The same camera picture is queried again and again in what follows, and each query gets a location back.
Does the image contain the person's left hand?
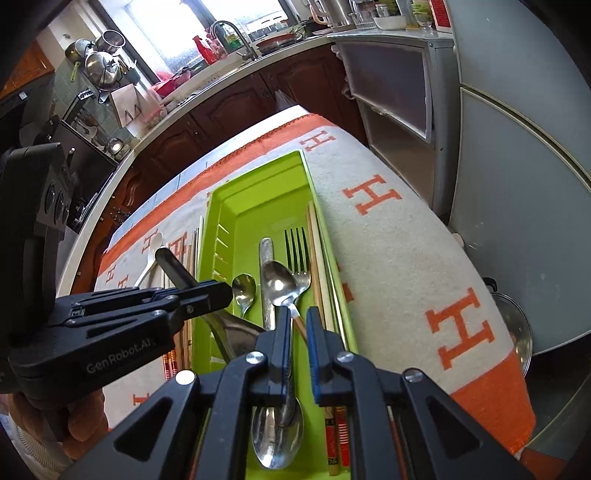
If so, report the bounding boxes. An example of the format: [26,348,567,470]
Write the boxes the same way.
[8,392,110,461]

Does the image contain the steel electric kettle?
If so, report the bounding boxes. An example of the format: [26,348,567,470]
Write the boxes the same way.
[308,0,354,27]

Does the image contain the red frying pan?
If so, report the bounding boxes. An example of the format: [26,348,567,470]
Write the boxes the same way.
[255,31,301,51]

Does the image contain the brown wooden kitchen cabinets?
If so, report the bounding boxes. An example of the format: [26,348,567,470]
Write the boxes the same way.
[74,44,370,296]

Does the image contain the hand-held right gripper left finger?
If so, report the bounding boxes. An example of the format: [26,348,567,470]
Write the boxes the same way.
[60,307,295,480]

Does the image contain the hanging plastic bag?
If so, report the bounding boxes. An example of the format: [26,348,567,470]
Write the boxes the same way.
[273,89,296,114]

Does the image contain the kitchen window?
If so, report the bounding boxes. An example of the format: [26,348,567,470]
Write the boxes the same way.
[90,0,301,81]

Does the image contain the grey refrigerator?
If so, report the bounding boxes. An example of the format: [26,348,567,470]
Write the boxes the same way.
[429,0,591,356]

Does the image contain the green plastic tray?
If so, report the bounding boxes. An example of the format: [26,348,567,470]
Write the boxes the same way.
[190,148,358,480]

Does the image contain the grey sideboard cabinet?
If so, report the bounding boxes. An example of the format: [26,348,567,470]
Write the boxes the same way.
[330,28,462,222]

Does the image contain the white kitchen countertop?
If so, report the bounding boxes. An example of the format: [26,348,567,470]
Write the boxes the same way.
[55,34,338,296]

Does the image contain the person's left forearm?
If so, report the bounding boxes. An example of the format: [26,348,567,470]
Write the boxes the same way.
[0,413,77,480]

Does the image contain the orange and white printed blanket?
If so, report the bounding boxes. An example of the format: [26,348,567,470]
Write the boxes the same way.
[95,113,539,457]

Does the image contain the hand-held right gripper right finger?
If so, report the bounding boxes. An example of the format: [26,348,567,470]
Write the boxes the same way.
[306,306,534,480]

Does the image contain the steel spoon wooden handle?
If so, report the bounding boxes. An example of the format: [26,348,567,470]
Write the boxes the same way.
[261,260,311,344]

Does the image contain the white cutting board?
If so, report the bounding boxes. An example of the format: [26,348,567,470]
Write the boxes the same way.
[111,84,148,127]

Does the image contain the white ceramic spoon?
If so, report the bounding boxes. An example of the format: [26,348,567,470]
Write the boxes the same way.
[135,232,166,288]

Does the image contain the steel faucet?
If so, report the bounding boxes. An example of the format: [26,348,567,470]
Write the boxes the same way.
[210,20,259,63]

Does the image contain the steel pot with glass lid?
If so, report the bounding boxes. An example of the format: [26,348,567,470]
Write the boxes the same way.
[480,277,534,379]

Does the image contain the red canister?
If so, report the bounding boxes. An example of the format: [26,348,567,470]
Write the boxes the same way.
[429,0,451,29]

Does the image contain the steel fork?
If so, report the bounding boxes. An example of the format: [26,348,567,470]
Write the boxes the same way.
[283,227,312,308]

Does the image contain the red plastic basin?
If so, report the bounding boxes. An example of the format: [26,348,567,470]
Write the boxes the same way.
[152,69,195,95]

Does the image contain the large steel spoon patterned handle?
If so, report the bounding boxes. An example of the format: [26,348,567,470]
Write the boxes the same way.
[250,237,305,470]

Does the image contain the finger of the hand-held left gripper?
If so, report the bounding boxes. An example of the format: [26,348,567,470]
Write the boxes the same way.
[68,286,182,312]
[59,280,234,338]

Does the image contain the red spray bottle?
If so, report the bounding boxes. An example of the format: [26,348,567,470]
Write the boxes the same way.
[191,34,218,65]

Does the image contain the steel spoon thick round handle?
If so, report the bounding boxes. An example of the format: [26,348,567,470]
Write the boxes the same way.
[154,247,267,365]

